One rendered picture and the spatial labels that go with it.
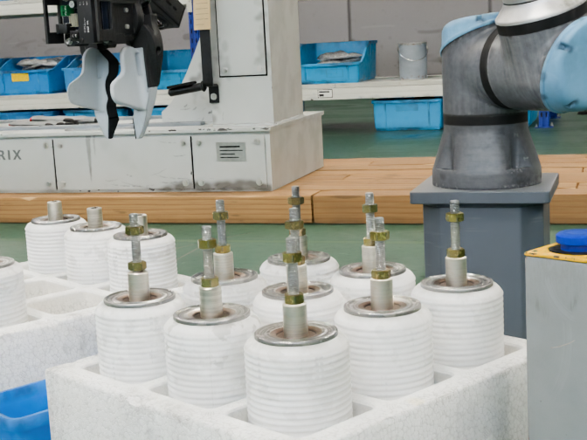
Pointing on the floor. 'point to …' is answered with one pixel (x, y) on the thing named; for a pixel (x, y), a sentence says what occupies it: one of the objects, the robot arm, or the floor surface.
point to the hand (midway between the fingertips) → (127, 125)
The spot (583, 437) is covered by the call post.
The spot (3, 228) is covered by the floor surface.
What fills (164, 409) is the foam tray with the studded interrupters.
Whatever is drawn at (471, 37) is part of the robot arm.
